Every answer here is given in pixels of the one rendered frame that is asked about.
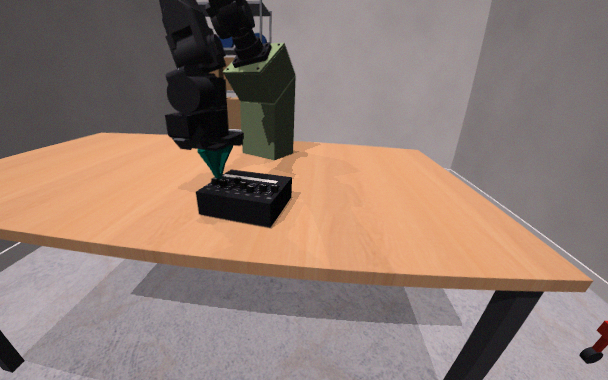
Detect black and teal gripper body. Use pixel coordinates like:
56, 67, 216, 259
196, 127, 244, 151

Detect black control desk with knobs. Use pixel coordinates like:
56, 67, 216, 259
196, 169, 292, 228

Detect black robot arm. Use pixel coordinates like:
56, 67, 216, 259
159, 0, 272, 150

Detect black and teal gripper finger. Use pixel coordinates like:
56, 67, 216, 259
197, 149, 222, 178
208, 146, 233, 179

